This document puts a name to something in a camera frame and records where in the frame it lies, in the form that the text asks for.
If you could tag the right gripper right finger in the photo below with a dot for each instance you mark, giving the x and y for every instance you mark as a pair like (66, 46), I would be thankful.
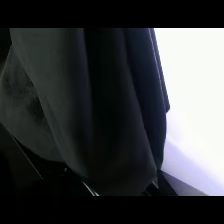
(178, 187)

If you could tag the black garment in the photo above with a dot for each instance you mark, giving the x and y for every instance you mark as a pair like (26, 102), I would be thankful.
(100, 100)

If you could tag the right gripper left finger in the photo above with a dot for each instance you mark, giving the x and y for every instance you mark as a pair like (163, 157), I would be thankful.
(16, 170)

